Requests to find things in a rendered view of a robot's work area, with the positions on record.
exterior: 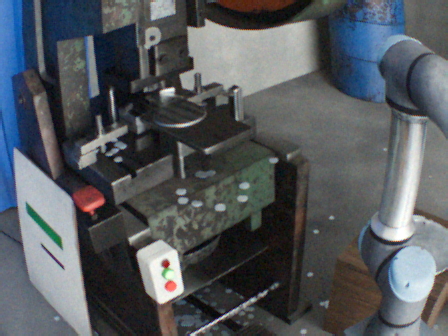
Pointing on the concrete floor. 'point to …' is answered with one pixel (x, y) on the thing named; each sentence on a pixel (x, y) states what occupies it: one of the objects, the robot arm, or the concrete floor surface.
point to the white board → (51, 242)
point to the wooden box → (351, 308)
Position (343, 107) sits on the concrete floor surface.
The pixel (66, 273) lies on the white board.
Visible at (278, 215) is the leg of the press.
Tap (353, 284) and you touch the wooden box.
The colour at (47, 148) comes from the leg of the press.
